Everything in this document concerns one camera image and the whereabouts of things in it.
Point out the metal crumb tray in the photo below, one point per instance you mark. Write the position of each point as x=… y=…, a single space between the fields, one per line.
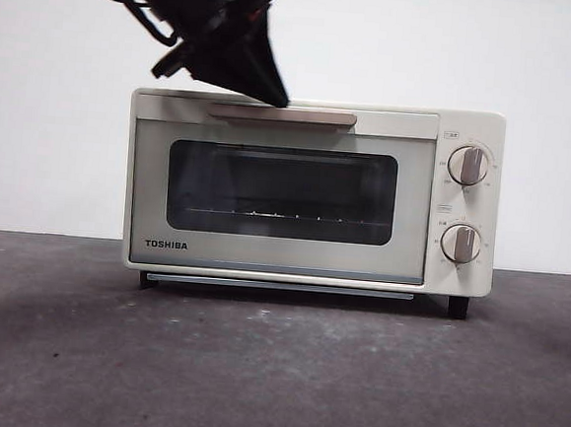
x=260 y=285

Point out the black oven foot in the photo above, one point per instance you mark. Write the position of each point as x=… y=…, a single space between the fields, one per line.
x=457 y=307
x=146 y=279

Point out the cream toaster oven body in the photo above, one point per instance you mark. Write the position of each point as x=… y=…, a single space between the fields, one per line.
x=465 y=124

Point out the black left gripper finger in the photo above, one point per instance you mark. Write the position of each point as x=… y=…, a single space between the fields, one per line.
x=248 y=62

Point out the cream oven knob brown grip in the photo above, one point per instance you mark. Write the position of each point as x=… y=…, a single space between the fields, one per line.
x=469 y=165
x=461 y=243

